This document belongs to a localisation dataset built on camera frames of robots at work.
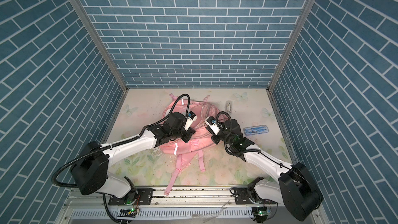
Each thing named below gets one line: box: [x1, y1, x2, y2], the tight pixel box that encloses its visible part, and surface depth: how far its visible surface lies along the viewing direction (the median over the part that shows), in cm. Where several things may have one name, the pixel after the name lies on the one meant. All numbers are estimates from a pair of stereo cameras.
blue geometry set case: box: [243, 124, 269, 136], surface depth 98 cm
